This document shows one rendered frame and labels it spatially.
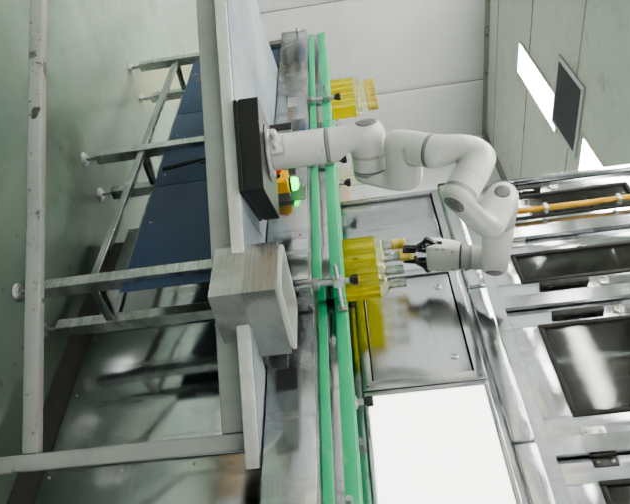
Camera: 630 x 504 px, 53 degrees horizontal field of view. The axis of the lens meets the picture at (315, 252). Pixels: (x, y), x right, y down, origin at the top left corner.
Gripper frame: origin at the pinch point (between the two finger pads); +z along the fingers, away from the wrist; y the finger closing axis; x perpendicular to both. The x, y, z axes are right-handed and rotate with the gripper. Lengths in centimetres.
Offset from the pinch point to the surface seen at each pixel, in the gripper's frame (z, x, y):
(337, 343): 13.2, 41.2, 3.3
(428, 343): -7.8, 23.7, -13.3
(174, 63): 127, -113, 16
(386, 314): 6.0, 13.6, -13.1
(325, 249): 21.5, 14.9, 13.0
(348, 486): 2, 80, 3
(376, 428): 2, 54, -13
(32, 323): 86, 60, 23
